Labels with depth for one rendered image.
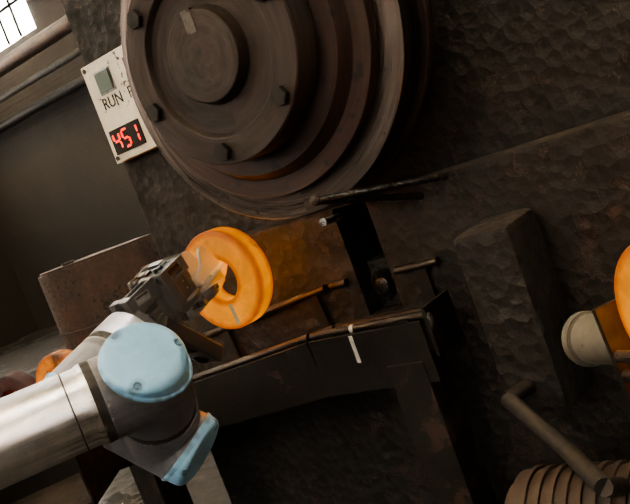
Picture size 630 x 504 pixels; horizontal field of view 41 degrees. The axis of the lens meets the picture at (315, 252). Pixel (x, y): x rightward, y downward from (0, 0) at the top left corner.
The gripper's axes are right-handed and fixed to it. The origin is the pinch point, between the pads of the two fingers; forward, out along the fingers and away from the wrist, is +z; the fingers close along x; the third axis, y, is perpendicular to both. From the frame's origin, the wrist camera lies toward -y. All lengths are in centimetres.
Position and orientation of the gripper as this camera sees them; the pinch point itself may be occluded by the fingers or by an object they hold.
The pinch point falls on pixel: (221, 266)
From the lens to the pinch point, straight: 128.5
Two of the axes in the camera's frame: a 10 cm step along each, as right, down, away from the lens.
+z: 4.4, -5.4, 7.2
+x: -7.6, 2.0, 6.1
